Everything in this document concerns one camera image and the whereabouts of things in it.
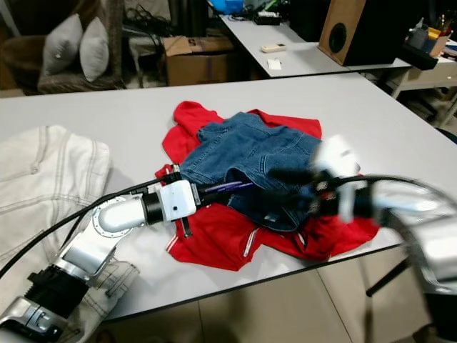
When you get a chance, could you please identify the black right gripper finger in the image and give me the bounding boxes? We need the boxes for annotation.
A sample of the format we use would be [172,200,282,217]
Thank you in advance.
[266,166,318,184]

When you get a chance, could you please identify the blue denim garment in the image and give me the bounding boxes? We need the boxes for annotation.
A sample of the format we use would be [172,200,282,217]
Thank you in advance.
[177,112,326,234]

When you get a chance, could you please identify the blue plastic clothes hanger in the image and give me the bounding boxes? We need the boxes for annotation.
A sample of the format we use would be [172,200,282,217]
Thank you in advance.
[199,180,256,196]

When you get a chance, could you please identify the red t-shirt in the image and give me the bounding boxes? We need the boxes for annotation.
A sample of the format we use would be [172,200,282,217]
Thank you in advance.
[156,100,381,274]

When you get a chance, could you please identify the black table leg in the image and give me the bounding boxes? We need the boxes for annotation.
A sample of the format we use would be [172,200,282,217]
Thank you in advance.
[366,259,413,298]

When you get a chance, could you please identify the brown cardboard box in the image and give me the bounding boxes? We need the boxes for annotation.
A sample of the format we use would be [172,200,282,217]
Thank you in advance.
[163,36,240,86]

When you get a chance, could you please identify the white jeans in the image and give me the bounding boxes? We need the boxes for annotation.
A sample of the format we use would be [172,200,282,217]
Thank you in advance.
[0,125,140,337]

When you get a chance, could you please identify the grey pillow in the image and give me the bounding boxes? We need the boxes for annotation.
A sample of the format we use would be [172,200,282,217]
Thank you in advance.
[41,14,84,76]
[79,18,110,83]

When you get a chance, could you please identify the wooden loudspeaker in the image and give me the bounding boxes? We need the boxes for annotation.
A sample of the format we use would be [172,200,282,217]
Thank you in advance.
[318,0,413,66]

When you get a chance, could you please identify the black electronic device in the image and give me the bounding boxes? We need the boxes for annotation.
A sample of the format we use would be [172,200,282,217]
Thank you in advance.
[246,7,283,26]

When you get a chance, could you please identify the black desk tray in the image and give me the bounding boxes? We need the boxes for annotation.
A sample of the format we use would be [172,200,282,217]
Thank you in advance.
[402,23,457,71]

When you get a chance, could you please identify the brown wicker chair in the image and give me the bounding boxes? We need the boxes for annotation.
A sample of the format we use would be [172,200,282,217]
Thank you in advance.
[0,34,124,95]

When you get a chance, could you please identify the blue box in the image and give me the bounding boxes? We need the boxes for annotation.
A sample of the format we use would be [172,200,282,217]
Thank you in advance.
[211,0,245,15]

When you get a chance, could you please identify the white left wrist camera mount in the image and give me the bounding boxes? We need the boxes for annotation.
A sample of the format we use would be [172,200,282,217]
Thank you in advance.
[159,180,199,221]

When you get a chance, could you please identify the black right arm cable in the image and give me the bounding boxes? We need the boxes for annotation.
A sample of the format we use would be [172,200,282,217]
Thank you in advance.
[346,174,457,215]

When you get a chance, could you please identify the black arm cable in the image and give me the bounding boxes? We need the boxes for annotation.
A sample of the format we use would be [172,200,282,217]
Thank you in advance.
[54,190,154,272]
[346,174,457,215]
[0,182,166,278]

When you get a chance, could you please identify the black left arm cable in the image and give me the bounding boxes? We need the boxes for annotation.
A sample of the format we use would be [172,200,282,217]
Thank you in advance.
[0,182,166,278]
[54,190,154,272]

